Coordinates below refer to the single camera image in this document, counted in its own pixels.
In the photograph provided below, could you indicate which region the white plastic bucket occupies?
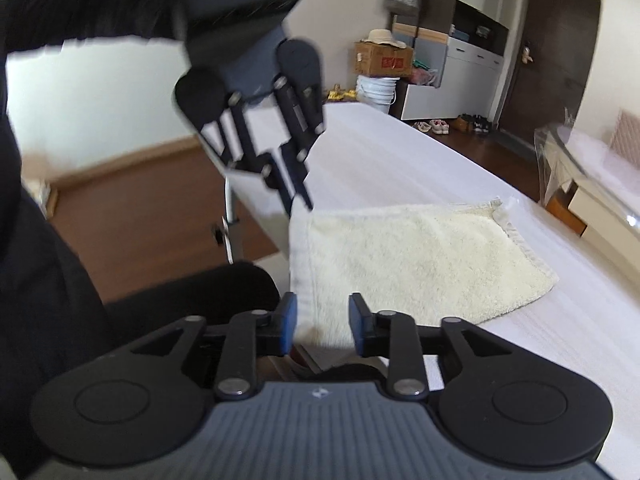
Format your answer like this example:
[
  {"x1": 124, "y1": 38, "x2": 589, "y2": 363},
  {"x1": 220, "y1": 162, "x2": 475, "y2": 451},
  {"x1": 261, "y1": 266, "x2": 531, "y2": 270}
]
[{"x1": 355, "y1": 75, "x2": 400, "y2": 115}]

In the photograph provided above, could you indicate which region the person's left forearm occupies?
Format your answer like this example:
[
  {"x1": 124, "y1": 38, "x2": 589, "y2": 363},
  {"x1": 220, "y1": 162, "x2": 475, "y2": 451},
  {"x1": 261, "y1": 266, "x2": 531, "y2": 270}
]
[{"x1": 0, "y1": 0, "x2": 206, "y2": 57}]

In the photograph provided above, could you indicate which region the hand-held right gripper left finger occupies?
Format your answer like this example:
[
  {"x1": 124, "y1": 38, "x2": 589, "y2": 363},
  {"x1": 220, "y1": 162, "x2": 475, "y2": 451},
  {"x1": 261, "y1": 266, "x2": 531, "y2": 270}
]
[{"x1": 131, "y1": 291, "x2": 300, "y2": 401}]

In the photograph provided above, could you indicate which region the white cabinet unit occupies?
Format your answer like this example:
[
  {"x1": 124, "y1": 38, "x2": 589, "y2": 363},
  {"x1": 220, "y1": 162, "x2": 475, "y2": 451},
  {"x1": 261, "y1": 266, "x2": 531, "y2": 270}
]
[{"x1": 392, "y1": 0, "x2": 524, "y2": 122}]

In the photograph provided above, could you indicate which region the person's torso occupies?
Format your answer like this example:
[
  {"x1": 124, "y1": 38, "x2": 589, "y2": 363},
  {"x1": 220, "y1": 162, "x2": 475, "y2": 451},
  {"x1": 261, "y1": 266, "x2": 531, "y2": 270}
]
[{"x1": 0, "y1": 50, "x2": 109, "y2": 480}]

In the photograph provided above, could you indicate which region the person's leg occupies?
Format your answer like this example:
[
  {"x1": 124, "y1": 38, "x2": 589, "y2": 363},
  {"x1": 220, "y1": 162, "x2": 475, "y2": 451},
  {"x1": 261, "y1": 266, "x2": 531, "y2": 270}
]
[{"x1": 100, "y1": 262, "x2": 282, "y2": 343}]

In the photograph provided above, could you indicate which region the straw hat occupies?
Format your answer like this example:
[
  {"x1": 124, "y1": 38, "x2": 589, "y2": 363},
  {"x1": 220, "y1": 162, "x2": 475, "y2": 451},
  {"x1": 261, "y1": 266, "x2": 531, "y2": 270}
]
[{"x1": 361, "y1": 28, "x2": 409, "y2": 50}]

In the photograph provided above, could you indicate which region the cream terry towel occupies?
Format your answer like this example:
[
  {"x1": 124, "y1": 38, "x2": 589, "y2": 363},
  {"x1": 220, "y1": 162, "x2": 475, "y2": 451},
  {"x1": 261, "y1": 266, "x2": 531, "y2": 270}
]
[{"x1": 289, "y1": 198, "x2": 560, "y2": 357}]

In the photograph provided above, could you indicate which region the metal table leg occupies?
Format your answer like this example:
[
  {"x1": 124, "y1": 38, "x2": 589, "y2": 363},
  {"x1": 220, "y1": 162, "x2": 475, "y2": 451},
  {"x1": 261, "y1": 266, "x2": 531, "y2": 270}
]
[{"x1": 212, "y1": 179, "x2": 247, "y2": 264}]

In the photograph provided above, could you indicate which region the patterned back chair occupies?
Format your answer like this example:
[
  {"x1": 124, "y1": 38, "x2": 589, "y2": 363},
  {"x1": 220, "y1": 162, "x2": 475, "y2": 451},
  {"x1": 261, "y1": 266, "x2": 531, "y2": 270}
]
[{"x1": 607, "y1": 108, "x2": 640, "y2": 172}]

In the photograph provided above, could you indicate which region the yellow toy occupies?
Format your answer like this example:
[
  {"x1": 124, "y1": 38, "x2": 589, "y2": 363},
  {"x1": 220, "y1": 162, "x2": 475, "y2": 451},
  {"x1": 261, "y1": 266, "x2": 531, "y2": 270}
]
[{"x1": 323, "y1": 87, "x2": 360, "y2": 104}]

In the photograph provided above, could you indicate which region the dark wooden door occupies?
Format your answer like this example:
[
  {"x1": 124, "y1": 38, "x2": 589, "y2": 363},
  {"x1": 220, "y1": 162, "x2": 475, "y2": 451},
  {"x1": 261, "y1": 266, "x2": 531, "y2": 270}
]
[{"x1": 499, "y1": 0, "x2": 602, "y2": 149}]

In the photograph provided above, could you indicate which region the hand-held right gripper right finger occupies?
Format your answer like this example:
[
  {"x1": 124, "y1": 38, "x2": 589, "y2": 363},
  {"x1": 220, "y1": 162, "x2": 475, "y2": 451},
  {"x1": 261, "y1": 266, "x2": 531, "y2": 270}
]
[{"x1": 347, "y1": 291, "x2": 509, "y2": 401}]

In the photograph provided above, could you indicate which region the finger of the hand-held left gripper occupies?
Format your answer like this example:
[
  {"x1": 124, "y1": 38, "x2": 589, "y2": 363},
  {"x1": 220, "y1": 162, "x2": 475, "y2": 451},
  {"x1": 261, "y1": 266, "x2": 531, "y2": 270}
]
[
  {"x1": 272, "y1": 78, "x2": 327, "y2": 212},
  {"x1": 199, "y1": 94, "x2": 295, "y2": 211}
]

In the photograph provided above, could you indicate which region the colourful cloth pile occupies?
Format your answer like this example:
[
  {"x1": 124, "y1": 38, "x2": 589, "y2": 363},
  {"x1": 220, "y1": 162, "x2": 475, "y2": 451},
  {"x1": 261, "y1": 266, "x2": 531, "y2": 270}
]
[{"x1": 410, "y1": 57, "x2": 441, "y2": 86}]

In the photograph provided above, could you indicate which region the cardboard box red print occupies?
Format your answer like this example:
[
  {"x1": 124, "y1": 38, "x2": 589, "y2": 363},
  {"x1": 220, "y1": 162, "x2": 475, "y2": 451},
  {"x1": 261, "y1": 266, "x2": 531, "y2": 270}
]
[{"x1": 354, "y1": 40, "x2": 416, "y2": 79}]

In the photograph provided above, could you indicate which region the row of shoes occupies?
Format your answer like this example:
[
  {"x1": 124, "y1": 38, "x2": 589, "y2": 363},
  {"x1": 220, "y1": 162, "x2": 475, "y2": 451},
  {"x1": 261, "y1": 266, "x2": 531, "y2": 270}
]
[{"x1": 412, "y1": 113, "x2": 495, "y2": 136}]

